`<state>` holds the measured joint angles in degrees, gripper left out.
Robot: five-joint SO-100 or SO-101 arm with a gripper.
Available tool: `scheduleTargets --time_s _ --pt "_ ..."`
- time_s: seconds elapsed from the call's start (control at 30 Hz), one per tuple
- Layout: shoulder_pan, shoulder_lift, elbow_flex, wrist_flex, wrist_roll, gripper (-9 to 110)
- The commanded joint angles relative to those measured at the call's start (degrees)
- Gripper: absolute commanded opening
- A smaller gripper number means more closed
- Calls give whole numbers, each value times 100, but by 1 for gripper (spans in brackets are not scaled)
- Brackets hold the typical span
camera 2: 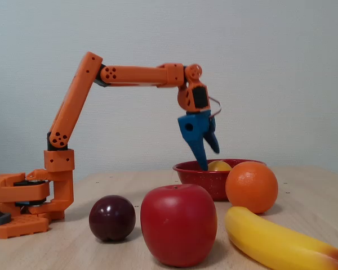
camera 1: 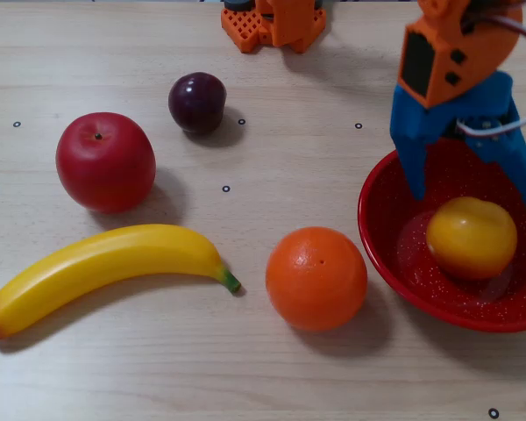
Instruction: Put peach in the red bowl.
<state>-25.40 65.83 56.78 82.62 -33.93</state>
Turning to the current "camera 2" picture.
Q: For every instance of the yellow toy banana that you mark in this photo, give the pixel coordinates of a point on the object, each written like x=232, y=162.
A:
x=270, y=242

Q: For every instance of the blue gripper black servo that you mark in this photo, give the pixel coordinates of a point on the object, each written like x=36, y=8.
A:
x=194, y=127

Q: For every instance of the dark grey table clamp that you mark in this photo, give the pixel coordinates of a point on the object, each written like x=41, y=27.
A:
x=0, y=218

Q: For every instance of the yellow orange toy peach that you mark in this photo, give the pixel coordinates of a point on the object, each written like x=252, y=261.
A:
x=219, y=166

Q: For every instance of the toy orange fruit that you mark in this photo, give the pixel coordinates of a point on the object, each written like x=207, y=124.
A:
x=252, y=187

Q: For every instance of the dark purple toy plum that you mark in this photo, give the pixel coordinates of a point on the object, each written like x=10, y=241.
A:
x=112, y=218

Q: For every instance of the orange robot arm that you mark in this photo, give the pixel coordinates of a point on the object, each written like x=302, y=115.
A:
x=73, y=104

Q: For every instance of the orange robot base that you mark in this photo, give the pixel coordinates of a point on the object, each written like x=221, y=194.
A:
x=19, y=225

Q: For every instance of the red speckled bowl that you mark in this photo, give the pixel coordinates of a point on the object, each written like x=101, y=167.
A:
x=197, y=180

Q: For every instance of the red toy apple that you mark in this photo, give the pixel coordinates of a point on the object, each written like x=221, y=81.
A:
x=178, y=225

